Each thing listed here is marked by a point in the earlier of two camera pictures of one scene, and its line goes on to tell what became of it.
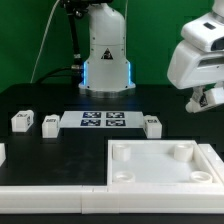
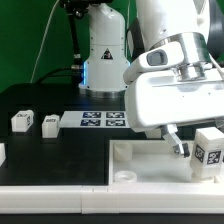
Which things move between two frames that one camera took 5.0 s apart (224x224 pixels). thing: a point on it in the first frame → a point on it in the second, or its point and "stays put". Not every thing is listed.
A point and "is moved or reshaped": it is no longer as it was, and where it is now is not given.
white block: x=193 y=104 is moved or reshaped
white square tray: x=159 y=166 stays put
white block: x=22 y=121 stays put
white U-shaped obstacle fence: x=107 y=199 stays put
